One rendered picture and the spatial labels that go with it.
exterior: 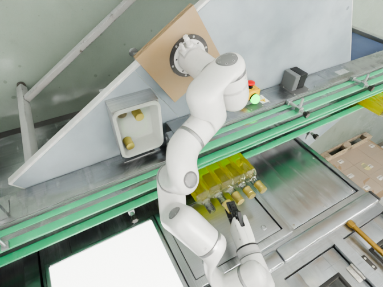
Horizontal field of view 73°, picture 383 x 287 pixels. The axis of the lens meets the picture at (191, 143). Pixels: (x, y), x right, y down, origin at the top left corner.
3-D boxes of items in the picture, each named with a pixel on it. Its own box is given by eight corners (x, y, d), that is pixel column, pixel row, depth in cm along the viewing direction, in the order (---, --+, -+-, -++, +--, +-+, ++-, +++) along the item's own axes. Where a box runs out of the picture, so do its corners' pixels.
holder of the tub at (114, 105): (119, 154, 109) (125, 166, 104) (104, 100, 90) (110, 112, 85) (156, 140, 115) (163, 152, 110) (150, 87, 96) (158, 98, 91)
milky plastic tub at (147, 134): (116, 146, 105) (123, 160, 100) (104, 101, 90) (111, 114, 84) (155, 132, 111) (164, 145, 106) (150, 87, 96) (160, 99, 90)
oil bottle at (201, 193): (175, 171, 114) (199, 208, 101) (175, 163, 111) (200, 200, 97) (186, 167, 116) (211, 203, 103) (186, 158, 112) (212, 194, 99)
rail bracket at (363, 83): (346, 80, 140) (369, 92, 131) (353, 68, 134) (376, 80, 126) (351, 78, 141) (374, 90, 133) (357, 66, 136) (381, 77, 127)
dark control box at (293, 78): (280, 83, 133) (291, 91, 128) (284, 69, 127) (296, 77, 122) (291, 79, 136) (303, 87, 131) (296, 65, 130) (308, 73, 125)
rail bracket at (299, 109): (282, 103, 123) (304, 119, 115) (286, 90, 118) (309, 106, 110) (289, 101, 125) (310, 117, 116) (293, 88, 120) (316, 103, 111)
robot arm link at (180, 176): (172, 129, 75) (138, 165, 70) (191, 122, 63) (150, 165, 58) (203, 162, 78) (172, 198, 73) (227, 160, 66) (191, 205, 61)
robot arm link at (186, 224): (240, 208, 69) (214, 201, 83) (186, 154, 64) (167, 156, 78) (203, 261, 64) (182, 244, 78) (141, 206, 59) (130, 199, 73)
